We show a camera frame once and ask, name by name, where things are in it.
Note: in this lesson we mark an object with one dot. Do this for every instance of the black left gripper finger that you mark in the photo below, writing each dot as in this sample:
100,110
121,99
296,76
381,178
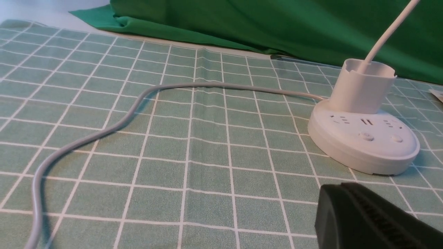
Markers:
351,216

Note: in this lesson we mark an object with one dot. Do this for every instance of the green backdrop cloth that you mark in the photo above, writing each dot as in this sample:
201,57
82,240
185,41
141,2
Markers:
322,31

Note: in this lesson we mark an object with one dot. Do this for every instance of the green checked tablecloth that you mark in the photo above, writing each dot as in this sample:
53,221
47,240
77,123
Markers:
195,168

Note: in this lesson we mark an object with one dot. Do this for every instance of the white desk lamp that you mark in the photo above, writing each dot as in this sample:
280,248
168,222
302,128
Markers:
350,126

